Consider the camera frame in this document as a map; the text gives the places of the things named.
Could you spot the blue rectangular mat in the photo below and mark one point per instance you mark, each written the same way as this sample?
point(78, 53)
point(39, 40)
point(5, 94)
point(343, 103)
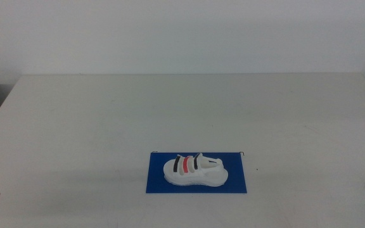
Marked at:
point(234, 180)

